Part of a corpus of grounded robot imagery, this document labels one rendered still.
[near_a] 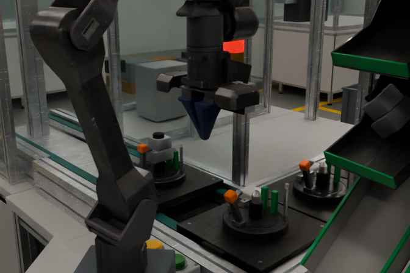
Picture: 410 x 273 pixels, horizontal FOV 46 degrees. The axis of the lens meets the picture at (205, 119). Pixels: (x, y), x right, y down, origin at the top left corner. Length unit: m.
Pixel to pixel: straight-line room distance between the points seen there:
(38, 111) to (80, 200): 0.64
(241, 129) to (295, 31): 5.14
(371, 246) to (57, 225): 0.81
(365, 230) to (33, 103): 1.31
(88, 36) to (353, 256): 0.56
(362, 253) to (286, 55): 5.64
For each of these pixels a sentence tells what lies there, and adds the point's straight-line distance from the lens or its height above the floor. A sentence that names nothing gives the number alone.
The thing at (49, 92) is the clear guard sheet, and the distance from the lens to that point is 2.18.
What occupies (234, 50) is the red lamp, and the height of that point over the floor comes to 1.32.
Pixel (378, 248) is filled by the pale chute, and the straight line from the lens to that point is 0.86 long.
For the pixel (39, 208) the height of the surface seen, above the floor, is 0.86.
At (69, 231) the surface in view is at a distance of 1.30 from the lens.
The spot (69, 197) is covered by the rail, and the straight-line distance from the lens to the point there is 1.35.
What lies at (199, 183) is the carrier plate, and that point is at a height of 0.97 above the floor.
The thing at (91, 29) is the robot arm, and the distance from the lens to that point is 0.57.
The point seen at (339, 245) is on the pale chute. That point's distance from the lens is 0.89.
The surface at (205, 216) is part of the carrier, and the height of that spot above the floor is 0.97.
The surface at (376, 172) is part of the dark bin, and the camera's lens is 0.74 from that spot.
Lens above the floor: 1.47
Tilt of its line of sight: 16 degrees down
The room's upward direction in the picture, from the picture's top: straight up
